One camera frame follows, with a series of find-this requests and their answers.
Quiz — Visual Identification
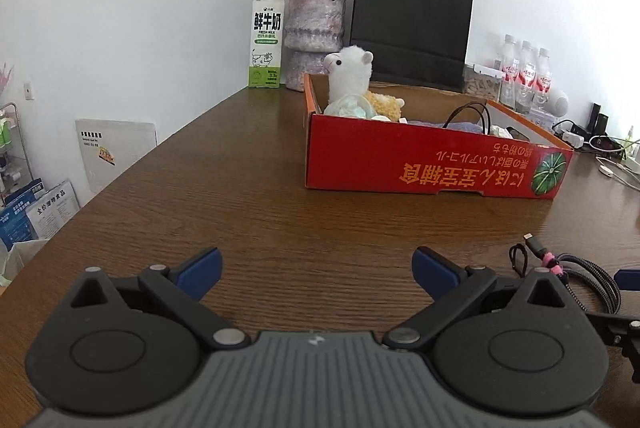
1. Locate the white round speaker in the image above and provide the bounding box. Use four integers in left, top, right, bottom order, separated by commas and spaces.
547, 88, 571, 117

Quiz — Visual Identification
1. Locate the white pet food bag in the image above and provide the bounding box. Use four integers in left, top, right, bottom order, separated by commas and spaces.
27, 179, 81, 239

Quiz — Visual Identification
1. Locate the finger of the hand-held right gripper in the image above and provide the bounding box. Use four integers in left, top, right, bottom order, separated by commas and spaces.
585, 312, 640, 359
614, 269, 640, 293

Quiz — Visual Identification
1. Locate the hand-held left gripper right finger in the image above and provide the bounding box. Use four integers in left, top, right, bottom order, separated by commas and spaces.
384, 247, 568, 351

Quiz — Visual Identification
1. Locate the red and orange cardboard box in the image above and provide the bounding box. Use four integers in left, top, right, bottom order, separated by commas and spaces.
303, 72, 575, 199

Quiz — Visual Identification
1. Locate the thin black cable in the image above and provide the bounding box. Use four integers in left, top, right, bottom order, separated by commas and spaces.
442, 104, 493, 136

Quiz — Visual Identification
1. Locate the clear red label water bottle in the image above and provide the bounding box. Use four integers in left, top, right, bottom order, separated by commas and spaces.
500, 35, 521, 109
532, 48, 553, 109
517, 40, 538, 113

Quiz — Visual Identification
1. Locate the metal wire rack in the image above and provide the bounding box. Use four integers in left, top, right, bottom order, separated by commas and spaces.
0, 104, 28, 203

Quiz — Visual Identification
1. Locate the white wall panel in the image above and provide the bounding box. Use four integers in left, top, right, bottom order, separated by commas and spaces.
75, 119, 158, 195

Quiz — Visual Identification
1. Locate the cardboard trash box with bag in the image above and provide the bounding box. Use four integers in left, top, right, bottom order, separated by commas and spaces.
0, 240, 48, 289

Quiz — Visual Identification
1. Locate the clear jar of seeds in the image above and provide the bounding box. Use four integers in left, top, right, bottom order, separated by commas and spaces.
462, 64, 506, 101

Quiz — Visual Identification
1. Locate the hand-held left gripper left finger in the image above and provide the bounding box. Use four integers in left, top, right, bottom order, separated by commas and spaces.
70, 248, 251, 351

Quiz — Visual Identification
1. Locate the black braided cable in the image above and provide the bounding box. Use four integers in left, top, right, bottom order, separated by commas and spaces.
509, 233, 623, 316

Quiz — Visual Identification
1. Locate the black paper bag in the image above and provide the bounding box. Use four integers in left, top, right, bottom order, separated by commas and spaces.
349, 0, 476, 91

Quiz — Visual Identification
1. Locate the white and green milk carton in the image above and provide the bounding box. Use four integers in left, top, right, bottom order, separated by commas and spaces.
248, 0, 287, 89

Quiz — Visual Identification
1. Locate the black upright device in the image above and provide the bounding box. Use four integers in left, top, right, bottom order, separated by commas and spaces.
590, 102, 610, 136

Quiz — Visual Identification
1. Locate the purple mottled vase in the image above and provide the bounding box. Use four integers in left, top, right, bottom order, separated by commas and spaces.
283, 0, 347, 92

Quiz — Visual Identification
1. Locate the white plastic packet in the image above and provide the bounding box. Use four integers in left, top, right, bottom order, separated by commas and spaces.
324, 94, 373, 119

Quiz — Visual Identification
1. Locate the white cable with puck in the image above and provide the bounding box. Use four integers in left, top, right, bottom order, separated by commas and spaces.
597, 158, 640, 193

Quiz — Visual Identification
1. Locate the blue pet food bag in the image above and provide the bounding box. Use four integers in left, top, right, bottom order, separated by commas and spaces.
0, 180, 43, 251

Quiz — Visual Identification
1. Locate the purple woven pouch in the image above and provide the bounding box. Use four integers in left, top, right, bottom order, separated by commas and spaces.
407, 119, 488, 135

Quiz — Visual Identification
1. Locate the white and yellow alpaca plush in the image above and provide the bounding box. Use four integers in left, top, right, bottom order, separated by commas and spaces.
322, 46, 406, 123

